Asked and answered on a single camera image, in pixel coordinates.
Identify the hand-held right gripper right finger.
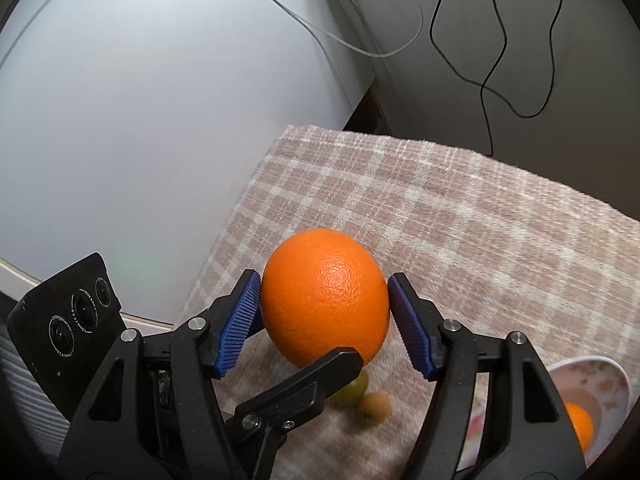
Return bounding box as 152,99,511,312
387,272,588,480

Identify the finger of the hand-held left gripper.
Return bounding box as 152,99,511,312
222,346,365,480

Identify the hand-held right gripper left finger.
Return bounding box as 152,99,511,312
56,269,267,480

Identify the smooth oval orange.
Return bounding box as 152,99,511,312
260,228,391,370

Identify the round orange with green stem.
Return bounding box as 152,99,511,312
565,402,596,456

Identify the white floral bowl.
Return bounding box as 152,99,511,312
462,355,631,468

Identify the green grape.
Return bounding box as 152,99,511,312
327,370,370,408

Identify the small tan longan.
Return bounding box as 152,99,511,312
356,392,392,427

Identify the white ribbed panel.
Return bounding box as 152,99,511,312
0,330,71,456

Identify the beige checked cloth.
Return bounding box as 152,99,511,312
172,124,640,480

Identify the black cable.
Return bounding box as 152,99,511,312
430,0,563,120
480,0,508,157

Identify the white cable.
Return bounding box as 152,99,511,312
207,0,425,58

